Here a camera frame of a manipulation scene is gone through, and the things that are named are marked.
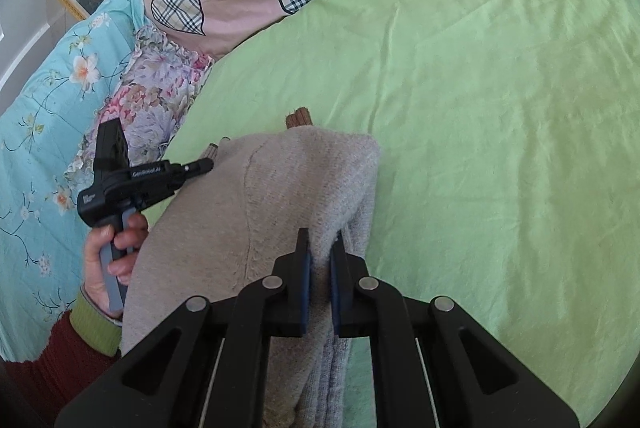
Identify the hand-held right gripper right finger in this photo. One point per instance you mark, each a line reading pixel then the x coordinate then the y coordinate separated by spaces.
pixel 340 288

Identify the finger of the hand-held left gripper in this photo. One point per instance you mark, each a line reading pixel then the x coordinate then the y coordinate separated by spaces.
pixel 195 168

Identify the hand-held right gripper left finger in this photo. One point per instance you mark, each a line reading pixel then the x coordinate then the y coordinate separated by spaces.
pixel 300 278

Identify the grey knit sweater brown trim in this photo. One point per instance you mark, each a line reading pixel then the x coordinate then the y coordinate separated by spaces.
pixel 210 233

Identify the person's left forearm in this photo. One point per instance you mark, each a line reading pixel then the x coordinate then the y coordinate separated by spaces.
pixel 65 353

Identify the person's left hand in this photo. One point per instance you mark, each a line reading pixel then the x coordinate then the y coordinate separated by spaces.
pixel 97 268

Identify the floral ruffled pillow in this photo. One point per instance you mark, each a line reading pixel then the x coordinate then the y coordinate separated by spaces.
pixel 150 98

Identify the turquoise floral bedsheet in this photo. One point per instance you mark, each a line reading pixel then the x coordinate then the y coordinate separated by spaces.
pixel 45 148

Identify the light green bed sheet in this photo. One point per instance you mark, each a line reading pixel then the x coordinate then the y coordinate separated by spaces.
pixel 475 108

